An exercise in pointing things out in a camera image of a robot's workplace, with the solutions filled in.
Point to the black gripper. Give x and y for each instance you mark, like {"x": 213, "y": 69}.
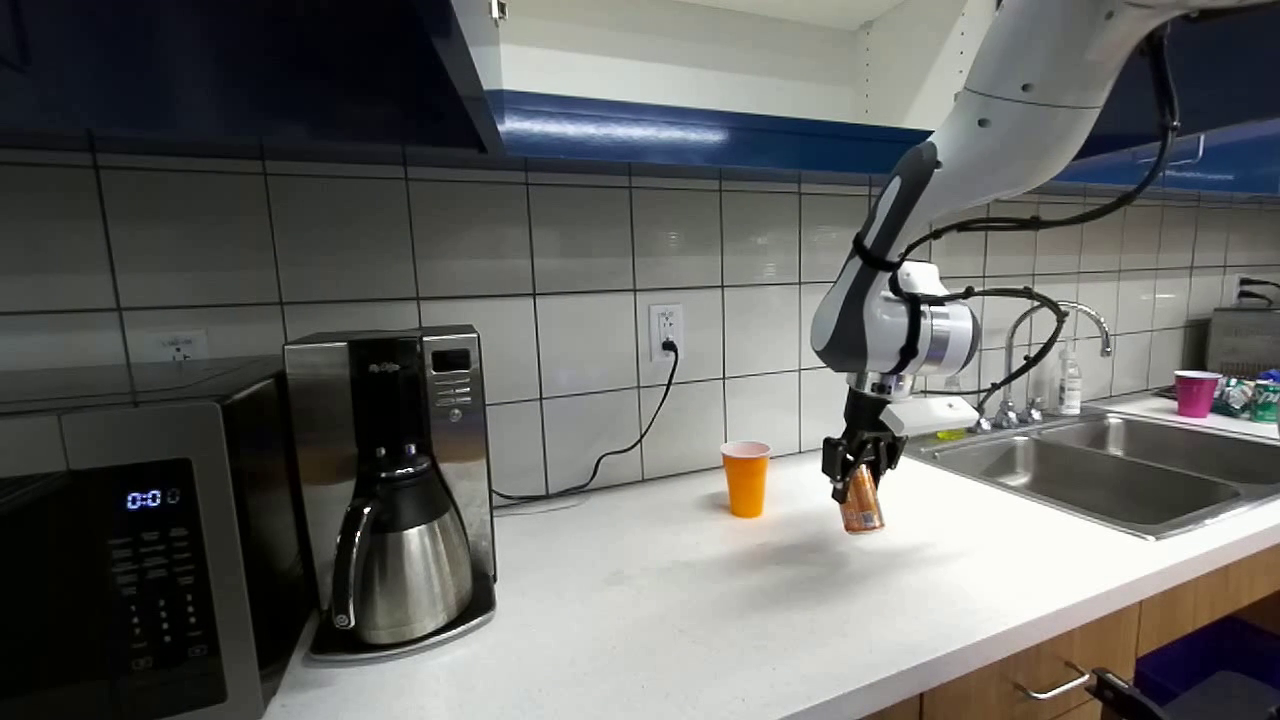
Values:
{"x": 861, "y": 442}

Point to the brown bottle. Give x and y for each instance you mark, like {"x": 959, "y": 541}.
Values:
{"x": 861, "y": 507}

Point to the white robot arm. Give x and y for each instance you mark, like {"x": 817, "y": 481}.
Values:
{"x": 1026, "y": 108}

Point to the orange plastic cup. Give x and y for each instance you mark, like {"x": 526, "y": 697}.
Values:
{"x": 746, "y": 470}

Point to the chrome faucet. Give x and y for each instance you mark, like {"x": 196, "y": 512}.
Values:
{"x": 1036, "y": 348}

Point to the stainless steel sink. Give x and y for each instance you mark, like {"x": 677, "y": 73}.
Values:
{"x": 1128, "y": 473}

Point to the pink cup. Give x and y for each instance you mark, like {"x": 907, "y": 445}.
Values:
{"x": 1194, "y": 393}

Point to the blue bin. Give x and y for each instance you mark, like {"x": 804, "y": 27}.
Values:
{"x": 1225, "y": 668}

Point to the black coffee maker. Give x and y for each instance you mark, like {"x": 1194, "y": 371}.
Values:
{"x": 385, "y": 396}

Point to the steel coffee carafe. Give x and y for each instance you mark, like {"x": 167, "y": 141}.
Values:
{"x": 400, "y": 557}

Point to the black microwave oven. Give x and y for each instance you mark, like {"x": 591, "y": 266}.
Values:
{"x": 149, "y": 555}

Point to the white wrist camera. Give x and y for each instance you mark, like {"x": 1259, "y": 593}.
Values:
{"x": 928, "y": 412}

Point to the white wall outlet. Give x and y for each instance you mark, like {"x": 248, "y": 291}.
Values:
{"x": 664, "y": 331}

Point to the wooden drawer with handle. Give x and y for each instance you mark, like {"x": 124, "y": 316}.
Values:
{"x": 1041, "y": 680}

